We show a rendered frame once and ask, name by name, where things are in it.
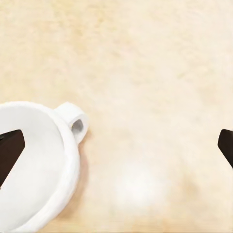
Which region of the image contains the coffee cup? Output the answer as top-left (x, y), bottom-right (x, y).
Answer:
top-left (0, 101), bottom-right (89, 233)

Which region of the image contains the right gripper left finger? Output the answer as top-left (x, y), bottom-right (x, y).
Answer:
top-left (0, 130), bottom-right (25, 187)

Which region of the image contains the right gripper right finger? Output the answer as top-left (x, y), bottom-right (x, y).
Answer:
top-left (217, 129), bottom-right (233, 168)

